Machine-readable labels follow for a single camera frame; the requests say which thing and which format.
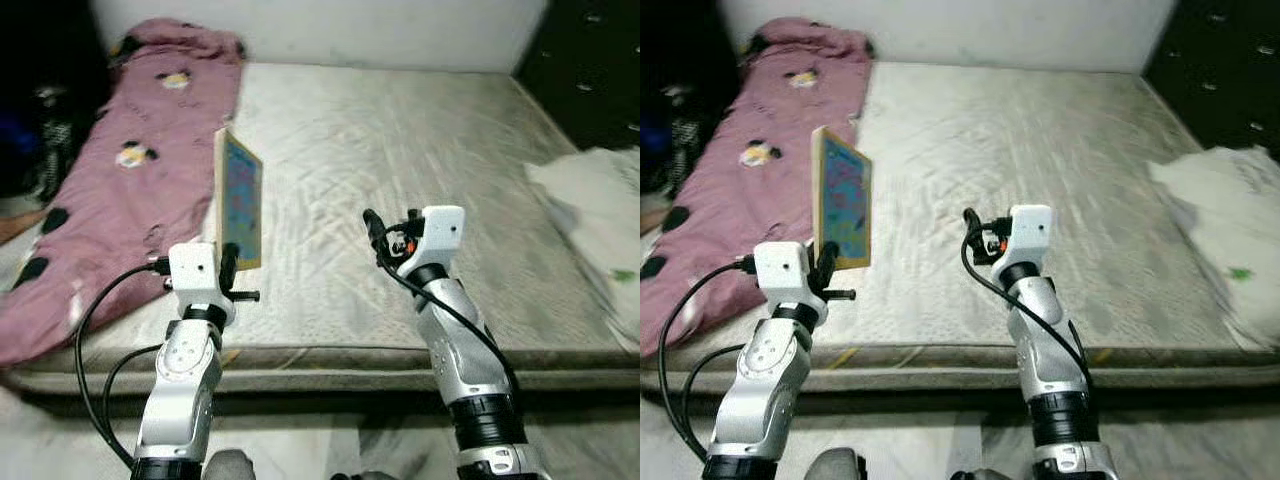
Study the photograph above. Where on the blue yellow children's book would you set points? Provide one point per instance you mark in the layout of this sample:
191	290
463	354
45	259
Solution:
845	200
242	200

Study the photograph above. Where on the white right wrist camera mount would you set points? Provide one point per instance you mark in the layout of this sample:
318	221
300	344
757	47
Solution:
1030	232
438	235

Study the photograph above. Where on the dark bed base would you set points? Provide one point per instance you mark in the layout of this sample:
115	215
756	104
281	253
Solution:
950	392
320	395

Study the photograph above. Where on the grey quilted mattress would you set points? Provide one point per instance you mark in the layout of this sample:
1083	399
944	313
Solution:
400	180
1020	180

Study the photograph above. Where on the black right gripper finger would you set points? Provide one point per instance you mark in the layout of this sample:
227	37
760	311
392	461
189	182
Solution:
971	225
373	228

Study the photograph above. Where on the dark tufted headboard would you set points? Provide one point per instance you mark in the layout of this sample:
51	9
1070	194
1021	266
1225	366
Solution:
1220	60
590	60

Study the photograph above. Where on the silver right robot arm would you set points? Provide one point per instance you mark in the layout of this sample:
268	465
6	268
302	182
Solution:
465	370
1055	370

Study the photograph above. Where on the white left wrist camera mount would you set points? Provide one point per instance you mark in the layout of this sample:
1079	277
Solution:
195	275
782	275

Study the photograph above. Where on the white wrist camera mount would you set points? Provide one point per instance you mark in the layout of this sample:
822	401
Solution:
1030	232
438	235
782	275
195	275

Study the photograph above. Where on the pink cartoon print blanket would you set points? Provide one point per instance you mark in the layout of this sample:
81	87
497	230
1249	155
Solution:
140	200
750	200

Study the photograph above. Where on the white pillow with lettering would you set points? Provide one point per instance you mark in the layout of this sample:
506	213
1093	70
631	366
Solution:
590	220
1220	220

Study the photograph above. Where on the silver right robot leg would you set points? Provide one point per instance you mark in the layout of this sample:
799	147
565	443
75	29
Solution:
365	476
980	475

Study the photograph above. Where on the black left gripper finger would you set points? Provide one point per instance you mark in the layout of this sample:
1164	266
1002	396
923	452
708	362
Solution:
229	268
826	265

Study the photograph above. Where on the silver robot leg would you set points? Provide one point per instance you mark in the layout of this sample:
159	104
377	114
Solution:
833	465
230	465
365	476
980	475

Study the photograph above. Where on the silver left robot leg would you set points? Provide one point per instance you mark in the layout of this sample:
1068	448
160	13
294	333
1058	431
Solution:
833	465
230	465

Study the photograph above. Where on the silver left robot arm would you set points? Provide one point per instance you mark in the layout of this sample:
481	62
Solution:
185	390
765	390

